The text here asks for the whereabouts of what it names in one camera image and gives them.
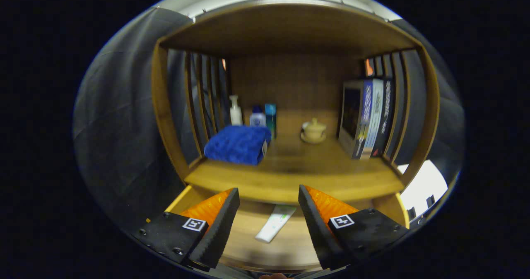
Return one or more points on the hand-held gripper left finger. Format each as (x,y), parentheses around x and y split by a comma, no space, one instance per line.
(217,225)

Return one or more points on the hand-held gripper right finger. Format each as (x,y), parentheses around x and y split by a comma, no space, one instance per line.
(319,225)

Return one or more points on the white tube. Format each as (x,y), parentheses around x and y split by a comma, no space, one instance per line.
(275,225)

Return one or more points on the wooden countertop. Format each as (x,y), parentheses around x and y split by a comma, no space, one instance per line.
(314,167)

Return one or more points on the wooden cabinet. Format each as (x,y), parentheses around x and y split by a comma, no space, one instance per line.
(285,30)

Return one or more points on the blue folded towel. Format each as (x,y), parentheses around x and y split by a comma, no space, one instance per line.
(238,144)

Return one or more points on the beige lidded teacup with saucer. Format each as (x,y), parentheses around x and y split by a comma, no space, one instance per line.
(314,131)

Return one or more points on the white pump bottle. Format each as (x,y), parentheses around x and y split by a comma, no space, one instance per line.
(236,115)

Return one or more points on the white table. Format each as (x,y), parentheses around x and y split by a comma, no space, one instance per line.
(422,183)

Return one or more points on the white bottle with blue cap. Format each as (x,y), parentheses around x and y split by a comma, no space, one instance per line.
(257,119)

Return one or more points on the thick book with blue spine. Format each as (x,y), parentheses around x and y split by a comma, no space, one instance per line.
(352,113)

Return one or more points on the light grey book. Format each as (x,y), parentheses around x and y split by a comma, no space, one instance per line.
(374,113)

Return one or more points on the black book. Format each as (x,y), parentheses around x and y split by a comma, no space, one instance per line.
(387,105)

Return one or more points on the black backdrop cloth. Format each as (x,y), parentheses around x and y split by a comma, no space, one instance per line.
(124,117)

